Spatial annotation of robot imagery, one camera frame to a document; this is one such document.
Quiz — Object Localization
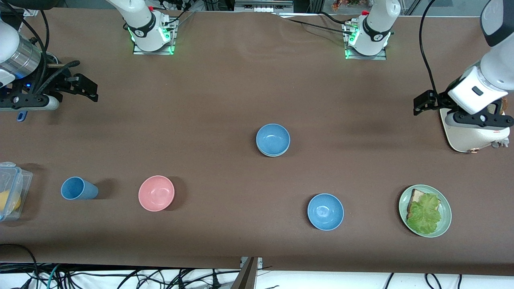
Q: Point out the green lettuce leaf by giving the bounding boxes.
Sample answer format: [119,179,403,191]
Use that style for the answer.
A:
[406,193,442,236]

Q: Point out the blue bowl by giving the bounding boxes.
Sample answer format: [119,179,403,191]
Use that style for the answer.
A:
[307,193,345,231]
[256,123,291,156]

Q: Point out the pink bowl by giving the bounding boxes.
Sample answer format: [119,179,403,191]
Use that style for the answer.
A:
[138,175,175,212]

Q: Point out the clear plastic food container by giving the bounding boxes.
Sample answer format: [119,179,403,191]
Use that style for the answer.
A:
[0,162,33,222]

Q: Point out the toast bread slice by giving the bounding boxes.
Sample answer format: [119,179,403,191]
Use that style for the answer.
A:
[407,189,432,215]

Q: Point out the white power strip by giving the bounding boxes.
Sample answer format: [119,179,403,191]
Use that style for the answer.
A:
[235,0,294,12]

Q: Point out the teal floor cable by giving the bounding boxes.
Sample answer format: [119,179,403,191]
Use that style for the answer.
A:
[45,264,61,289]

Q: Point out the short black table cable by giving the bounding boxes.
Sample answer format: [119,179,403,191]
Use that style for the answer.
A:
[319,11,350,25]

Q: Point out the brown paper table cover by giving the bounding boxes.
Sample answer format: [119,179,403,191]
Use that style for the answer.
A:
[0,7,514,277]

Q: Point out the wooden post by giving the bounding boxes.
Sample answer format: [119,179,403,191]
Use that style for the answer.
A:
[231,257,259,289]

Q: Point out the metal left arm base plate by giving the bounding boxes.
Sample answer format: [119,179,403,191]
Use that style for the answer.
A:
[345,22,388,61]

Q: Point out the yellow fruit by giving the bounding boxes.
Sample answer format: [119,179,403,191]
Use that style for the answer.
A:
[0,191,21,213]

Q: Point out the black base cable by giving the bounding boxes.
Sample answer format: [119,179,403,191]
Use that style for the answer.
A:
[161,0,197,28]

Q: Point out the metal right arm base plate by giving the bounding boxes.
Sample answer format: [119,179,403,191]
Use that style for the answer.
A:
[133,14,177,55]

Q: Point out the blue ribbed cup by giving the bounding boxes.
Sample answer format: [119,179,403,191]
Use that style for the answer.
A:
[61,177,99,200]

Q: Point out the black floor cable loop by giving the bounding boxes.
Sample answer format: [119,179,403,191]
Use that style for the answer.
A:
[0,244,39,289]

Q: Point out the green plate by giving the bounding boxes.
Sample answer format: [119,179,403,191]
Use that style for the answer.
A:
[399,185,452,238]

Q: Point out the long black table cable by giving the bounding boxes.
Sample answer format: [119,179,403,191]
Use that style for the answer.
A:
[287,18,356,37]

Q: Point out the cream white kitchen appliance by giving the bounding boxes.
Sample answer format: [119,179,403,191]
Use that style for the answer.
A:
[440,98,511,154]

